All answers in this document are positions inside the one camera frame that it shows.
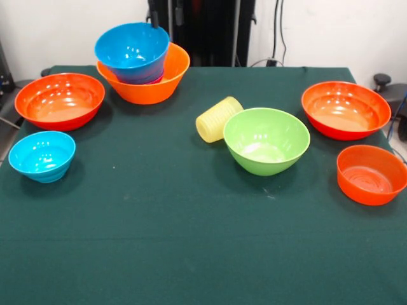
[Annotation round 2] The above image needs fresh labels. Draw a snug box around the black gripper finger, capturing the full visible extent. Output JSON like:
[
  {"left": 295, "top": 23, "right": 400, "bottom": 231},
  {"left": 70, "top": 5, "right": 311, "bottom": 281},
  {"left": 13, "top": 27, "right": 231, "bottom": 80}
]
[
  {"left": 174, "top": 0, "right": 186, "bottom": 27},
  {"left": 148, "top": 0, "right": 160, "bottom": 30}
]

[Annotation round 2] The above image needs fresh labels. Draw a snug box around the large blue plastic bowl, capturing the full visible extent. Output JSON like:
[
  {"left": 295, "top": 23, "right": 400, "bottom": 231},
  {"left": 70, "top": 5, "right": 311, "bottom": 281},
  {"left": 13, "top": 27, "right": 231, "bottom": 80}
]
[{"left": 94, "top": 22, "right": 171, "bottom": 77}]

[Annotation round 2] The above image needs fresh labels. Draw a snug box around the small blue plastic bowl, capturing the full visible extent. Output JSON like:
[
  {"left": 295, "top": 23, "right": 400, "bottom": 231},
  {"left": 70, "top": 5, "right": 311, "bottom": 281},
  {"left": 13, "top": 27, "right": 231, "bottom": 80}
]
[{"left": 111, "top": 65, "right": 167, "bottom": 85}]

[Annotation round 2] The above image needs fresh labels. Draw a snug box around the small magenta plastic bowl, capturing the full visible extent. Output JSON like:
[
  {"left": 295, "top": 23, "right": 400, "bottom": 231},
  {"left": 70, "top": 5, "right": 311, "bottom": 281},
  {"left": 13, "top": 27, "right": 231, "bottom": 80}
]
[{"left": 122, "top": 76, "right": 165, "bottom": 86}]

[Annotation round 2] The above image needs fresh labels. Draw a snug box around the large orange plastic bowl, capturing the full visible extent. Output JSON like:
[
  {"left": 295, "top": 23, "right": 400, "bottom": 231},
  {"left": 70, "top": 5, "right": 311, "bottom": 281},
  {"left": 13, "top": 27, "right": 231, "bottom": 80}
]
[{"left": 95, "top": 42, "right": 191, "bottom": 105}]

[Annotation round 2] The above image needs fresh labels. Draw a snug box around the yellow plastic cup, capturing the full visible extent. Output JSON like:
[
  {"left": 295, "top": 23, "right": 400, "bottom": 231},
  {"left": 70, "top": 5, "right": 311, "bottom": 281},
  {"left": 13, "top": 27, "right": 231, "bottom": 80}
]
[{"left": 195, "top": 96, "right": 245, "bottom": 144}]

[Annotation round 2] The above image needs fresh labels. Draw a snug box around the green plastic bowl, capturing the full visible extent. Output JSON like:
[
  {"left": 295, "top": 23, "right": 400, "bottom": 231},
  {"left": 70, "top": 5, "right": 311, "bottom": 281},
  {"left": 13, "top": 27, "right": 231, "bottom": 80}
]
[{"left": 222, "top": 107, "right": 311, "bottom": 177}]

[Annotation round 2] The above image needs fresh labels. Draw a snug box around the large red plastic bowl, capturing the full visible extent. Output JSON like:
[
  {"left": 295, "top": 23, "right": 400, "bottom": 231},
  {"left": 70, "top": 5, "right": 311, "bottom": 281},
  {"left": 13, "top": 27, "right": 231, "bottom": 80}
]
[
  {"left": 301, "top": 81, "right": 392, "bottom": 142},
  {"left": 14, "top": 72, "right": 106, "bottom": 132}
]

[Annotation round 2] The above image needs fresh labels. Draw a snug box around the small cyan plastic bowl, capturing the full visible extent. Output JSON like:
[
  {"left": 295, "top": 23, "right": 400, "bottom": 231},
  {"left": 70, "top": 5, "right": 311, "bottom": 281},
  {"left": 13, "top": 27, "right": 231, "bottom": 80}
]
[{"left": 8, "top": 130, "right": 76, "bottom": 184}]

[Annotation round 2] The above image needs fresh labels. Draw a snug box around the dark green tablecloth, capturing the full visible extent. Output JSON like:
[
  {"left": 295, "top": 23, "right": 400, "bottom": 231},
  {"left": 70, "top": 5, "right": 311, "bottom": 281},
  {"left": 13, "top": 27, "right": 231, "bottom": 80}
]
[{"left": 0, "top": 65, "right": 407, "bottom": 305}]

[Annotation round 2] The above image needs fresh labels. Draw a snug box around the small orange-red plastic bowl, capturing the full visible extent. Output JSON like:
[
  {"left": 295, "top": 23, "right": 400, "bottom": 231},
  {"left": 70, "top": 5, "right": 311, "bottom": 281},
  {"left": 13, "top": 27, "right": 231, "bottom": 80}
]
[{"left": 336, "top": 144, "right": 407, "bottom": 207}]

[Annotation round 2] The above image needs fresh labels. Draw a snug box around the black wall cable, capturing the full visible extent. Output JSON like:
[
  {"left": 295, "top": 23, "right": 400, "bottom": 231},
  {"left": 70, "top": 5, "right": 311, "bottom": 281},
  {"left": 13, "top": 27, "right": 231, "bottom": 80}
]
[{"left": 272, "top": 0, "right": 289, "bottom": 64}]

